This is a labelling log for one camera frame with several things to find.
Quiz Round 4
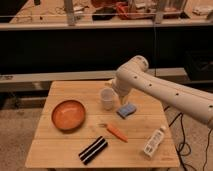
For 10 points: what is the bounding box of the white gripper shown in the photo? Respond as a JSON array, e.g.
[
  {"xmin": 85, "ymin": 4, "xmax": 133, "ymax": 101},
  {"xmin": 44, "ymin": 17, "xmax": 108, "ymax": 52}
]
[{"xmin": 112, "ymin": 83, "xmax": 130, "ymax": 105}]

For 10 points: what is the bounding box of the white ceramic cup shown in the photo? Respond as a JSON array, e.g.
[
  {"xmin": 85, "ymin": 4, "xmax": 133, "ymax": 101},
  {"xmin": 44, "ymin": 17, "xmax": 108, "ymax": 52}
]
[{"xmin": 100, "ymin": 88, "xmax": 115, "ymax": 110}]

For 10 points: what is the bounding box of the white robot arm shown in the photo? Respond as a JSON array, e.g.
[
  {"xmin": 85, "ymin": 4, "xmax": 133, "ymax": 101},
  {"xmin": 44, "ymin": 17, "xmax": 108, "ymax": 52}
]
[{"xmin": 112, "ymin": 55, "xmax": 213, "ymax": 129}]

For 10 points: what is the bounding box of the blue sponge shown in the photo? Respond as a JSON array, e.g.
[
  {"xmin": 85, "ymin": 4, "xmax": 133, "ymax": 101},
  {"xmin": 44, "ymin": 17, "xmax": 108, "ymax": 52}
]
[{"xmin": 116, "ymin": 103, "xmax": 137, "ymax": 119}]

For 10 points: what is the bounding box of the orange toy carrot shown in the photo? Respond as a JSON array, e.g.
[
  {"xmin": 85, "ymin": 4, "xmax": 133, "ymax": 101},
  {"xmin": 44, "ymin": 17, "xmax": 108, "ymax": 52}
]
[{"xmin": 100, "ymin": 123, "xmax": 128, "ymax": 142}]

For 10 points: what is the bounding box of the wooden folding table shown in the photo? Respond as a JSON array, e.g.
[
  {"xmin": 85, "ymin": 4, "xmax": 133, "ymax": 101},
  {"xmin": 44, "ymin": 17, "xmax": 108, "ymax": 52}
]
[{"xmin": 25, "ymin": 81, "xmax": 179, "ymax": 169}]

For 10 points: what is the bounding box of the orange bowl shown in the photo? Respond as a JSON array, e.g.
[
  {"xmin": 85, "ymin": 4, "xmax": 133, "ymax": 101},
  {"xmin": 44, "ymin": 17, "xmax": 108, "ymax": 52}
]
[{"xmin": 51, "ymin": 100, "xmax": 86, "ymax": 131}]

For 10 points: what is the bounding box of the white bottle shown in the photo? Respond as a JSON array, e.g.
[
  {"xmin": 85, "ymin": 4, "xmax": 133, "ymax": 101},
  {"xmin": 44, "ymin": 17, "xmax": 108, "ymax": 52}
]
[{"xmin": 143, "ymin": 125, "xmax": 166, "ymax": 157}]

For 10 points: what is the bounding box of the long workbench with clutter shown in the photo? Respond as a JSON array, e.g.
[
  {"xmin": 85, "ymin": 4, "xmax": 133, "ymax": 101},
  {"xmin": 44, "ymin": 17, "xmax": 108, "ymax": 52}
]
[{"xmin": 0, "ymin": 0, "xmax": 213, "ymax": 30}]

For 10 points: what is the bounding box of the black cable on floor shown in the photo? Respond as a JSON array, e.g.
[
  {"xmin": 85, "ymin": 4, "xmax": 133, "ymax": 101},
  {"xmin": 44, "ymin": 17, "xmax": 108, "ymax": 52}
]
[{"xmin": 163, "ymin": 105, "xmax": 213, "ymax": 171}]

